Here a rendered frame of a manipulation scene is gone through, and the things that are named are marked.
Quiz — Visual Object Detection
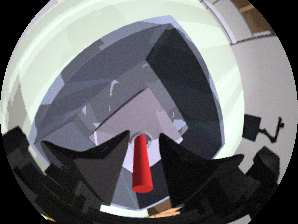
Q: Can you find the red tapered peg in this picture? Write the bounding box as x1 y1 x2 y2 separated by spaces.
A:
132 135 153 193

